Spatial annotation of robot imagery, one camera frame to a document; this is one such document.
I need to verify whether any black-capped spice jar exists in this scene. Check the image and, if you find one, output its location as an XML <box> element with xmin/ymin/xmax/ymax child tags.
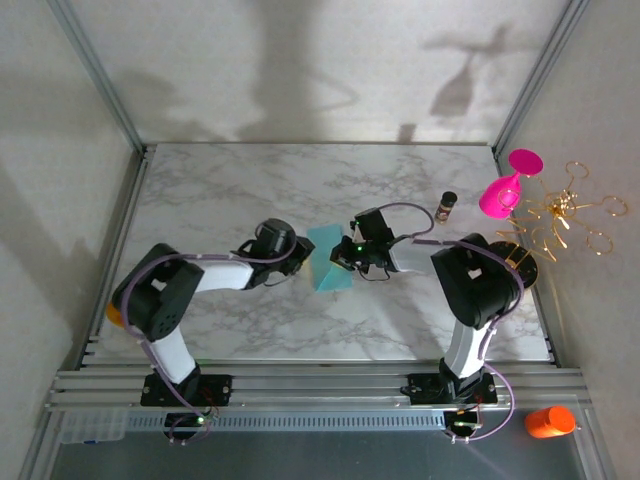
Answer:
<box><xmin>434</xmin><ymin>191</ymin><xmax>459</xmax><ymax>225</ymax></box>

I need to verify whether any pink wine glass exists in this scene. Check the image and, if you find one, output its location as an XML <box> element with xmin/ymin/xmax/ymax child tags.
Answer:
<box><xmin>478</xmin><ymin>148</ymin><xmax>544</xmax><ymax>221</ymax></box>

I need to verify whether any clear plastic organizer box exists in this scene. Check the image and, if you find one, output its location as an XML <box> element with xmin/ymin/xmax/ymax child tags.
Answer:
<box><xmin>59</xmin><ymin>408</ymin><xmax>129</xmax><ymax>445</ymax></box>

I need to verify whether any orange plastic cup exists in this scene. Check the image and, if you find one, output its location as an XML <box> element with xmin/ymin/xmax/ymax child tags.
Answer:
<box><xmin>524</xmin><ymin>405</ymin><xmax>577</xmax><ymax>440</ymax></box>

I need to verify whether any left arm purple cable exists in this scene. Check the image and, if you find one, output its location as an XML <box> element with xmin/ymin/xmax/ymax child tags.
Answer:
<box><xmin>122</xmin><ymin>219</ymin><xmax>301</xmax><ymax>447</ymax></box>

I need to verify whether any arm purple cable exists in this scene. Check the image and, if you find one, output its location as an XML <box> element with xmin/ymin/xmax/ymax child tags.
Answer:
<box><xmin>377</xmin><ymin>201</ymin><xmax>526</xmax><ymax>445</ymax></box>
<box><xmin>122</xmin><ymin>219</ymin><xmax>301</xmax><ymax>447</ymax></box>

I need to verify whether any aluminium mounting rail beam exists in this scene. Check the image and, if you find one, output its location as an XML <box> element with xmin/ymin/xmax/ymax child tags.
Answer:
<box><xmin>47</xmin><ymin>363</ymin><xmax>594</xmax><ymax>414</ymax></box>

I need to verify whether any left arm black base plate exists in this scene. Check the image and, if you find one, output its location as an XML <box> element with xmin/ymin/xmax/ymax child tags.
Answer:
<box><xmin>140</xmin><ymin>373</ymin><xmax>234</xmax><ymax>407</ymax></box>

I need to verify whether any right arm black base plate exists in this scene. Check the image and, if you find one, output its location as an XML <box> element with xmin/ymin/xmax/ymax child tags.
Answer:
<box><xmin>406</xmin><ymin>372</ymin><xmax>500</xmax><ymax>405</ymax></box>

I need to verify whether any grey slotted cable duct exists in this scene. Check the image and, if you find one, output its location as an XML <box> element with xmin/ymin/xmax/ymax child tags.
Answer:
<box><xmin>124</xmin><ymin>412</ymin><xmax>447</xmax><ymax>433</ymax></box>

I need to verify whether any gold wire glass rack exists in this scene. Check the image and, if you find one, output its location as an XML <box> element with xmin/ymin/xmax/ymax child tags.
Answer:
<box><xmin>482</xmin><ymin>160</ymin><xmax>630</xmax><ymax>292</ymax></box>

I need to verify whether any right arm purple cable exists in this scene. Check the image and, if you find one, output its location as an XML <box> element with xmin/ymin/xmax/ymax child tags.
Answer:
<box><xmin>377</xmin><ymin>201</ymin><xmax>526</xmax><ymax>445</ymax></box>

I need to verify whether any aluminium frame post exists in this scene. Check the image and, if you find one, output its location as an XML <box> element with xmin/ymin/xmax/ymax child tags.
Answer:
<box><xmin>492</xmin><ymin>0</ymin><xmax>592</xmax><ymax>157</ymax></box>
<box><xmin>47</xmin><ymin>0</ymin><xmax>146</xmax><ymax>154</ymax></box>

